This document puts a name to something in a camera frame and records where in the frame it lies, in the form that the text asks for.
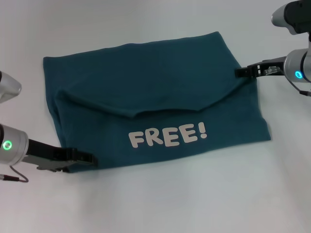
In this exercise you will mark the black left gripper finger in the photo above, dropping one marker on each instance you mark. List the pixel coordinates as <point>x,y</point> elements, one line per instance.
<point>85,157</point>
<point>60,169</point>

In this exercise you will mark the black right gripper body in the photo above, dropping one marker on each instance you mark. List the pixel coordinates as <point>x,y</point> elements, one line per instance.
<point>272,68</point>

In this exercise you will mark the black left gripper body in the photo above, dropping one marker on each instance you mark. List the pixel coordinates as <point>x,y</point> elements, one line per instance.
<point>46,153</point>

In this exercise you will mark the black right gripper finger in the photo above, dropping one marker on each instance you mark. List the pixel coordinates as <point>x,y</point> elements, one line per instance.
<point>246,71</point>

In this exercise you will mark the teal blue shirt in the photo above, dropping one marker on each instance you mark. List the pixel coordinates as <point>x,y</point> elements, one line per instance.
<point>155,85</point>

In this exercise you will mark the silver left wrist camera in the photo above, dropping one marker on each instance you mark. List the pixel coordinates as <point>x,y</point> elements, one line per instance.
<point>8,87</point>

